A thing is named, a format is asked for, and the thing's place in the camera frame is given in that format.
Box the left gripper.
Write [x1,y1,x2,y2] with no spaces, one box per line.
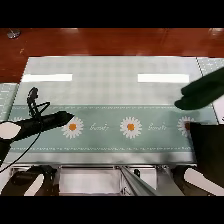
[42,110,75,132]

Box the dark green garment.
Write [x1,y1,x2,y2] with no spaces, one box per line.
[173,66,224,111]

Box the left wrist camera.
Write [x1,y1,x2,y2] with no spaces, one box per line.
[26,86,51,118]

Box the black cable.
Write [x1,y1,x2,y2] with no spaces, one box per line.
[0,128,44,174]

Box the silver frame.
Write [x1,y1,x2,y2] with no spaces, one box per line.
[0,162,224,197]

